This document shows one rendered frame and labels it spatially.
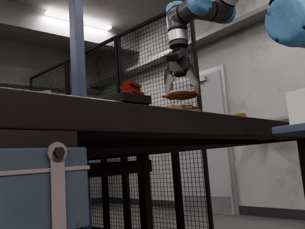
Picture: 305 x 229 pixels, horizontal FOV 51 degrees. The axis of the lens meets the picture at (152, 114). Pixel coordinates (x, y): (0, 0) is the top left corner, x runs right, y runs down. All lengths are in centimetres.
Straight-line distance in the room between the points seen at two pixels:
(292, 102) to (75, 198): 63
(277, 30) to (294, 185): 357
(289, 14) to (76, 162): 60
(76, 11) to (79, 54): 43
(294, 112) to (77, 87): 234
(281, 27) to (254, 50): 383
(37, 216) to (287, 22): 69
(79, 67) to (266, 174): 277
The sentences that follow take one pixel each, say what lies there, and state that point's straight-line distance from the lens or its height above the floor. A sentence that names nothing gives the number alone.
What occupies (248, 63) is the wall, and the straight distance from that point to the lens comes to 471.
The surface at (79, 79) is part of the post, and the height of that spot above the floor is 160.
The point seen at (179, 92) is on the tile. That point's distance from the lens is 108.
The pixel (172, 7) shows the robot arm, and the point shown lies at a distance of 124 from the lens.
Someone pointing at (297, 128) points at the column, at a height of 86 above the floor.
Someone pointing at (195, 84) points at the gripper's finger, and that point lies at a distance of 114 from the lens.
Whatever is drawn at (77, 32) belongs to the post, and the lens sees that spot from 318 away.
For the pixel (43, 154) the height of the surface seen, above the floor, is 82.
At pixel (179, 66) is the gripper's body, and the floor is 113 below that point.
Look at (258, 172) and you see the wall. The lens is 456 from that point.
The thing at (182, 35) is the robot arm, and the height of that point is 124.
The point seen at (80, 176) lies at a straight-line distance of 50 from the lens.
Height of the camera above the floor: 80
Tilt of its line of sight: 9 degrees up
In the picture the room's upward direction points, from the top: 4 degrees counter-clockwise
